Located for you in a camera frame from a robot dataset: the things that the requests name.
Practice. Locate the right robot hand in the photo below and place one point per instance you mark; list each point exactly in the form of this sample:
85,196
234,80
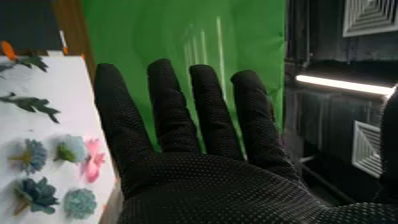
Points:
202,190

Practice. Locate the pink flower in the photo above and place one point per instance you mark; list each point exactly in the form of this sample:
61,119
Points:
93,163

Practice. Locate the pale teal flower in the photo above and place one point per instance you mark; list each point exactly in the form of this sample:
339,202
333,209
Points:
72,149

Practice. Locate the dark blue flower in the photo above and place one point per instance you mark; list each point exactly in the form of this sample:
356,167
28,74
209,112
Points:
33,156
37,195

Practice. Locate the white air vent grille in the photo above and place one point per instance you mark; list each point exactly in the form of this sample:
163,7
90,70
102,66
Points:
367,150
374,15

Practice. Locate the green sprig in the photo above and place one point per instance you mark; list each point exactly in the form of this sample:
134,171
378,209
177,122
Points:
33,104
33,61

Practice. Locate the ceiling light strip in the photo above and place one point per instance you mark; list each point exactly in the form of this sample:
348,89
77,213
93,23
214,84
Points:
344,85

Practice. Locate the white sheet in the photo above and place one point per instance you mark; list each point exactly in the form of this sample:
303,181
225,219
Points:
54,83

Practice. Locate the dark mat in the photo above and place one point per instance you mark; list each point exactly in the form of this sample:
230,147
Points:
28,23

